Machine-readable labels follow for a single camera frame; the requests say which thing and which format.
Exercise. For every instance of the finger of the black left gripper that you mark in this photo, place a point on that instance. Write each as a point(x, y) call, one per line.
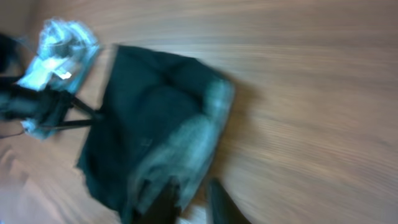
point(81, 106)
point(69, 125)

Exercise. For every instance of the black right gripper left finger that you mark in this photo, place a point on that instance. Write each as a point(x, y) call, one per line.
point(164, 210)

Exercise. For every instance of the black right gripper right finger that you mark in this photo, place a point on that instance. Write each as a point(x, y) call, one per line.
point(221, 207)

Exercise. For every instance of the black shorts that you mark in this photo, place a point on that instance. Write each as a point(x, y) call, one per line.
point(162, 118)

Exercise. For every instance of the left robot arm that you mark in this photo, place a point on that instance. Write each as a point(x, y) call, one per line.
point(54, 108)

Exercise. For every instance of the folded light blue jeans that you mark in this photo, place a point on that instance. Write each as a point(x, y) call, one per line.
point(64, 57)

